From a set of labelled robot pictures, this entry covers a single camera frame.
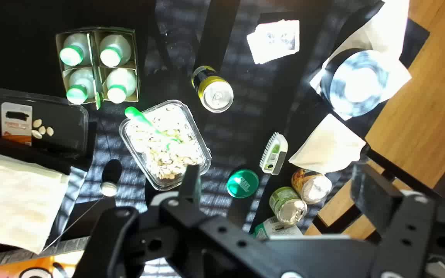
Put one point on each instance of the blue and white round plate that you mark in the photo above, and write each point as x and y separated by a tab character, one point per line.
359	84

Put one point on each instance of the small white ball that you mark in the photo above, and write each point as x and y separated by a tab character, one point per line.
108	188

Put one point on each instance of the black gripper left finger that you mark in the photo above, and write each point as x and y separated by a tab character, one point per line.
130	240

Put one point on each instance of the clear plastic container of nuts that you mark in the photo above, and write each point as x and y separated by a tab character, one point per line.
173	154

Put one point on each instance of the loose pistachio nuts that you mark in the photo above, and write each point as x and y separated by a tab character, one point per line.
42	129

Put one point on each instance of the orange cartoon face book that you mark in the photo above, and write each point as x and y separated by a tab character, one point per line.
22	267

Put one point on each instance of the white bottle with green cap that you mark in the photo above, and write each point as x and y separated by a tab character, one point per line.
79	84
115	49
74	49
121	84

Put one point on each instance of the white and green pack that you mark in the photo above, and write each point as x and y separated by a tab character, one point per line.
277	227

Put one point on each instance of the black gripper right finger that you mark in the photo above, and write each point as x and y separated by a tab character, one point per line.
402	231

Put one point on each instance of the cardboard four-bottle carton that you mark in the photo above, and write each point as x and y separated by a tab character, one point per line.
96	46

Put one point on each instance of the small jar with orange label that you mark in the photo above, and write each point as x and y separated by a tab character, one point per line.
312	185

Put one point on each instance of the white folded towel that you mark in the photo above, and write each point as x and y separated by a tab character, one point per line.
11	200

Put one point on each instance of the large white paper napkin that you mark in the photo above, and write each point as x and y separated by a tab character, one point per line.
387	24

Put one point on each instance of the small jar with green label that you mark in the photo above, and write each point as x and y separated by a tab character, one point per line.
288	205

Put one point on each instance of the white folded napkin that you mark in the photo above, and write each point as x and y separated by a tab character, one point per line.
331	146

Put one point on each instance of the green plastic spoon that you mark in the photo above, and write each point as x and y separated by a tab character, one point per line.
142	117

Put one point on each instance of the playing card pack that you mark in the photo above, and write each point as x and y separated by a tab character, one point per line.
274	40

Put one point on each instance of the black cup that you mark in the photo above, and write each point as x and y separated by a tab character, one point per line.
111	169

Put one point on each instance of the yellow and black drink can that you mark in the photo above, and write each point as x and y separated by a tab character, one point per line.
215	92

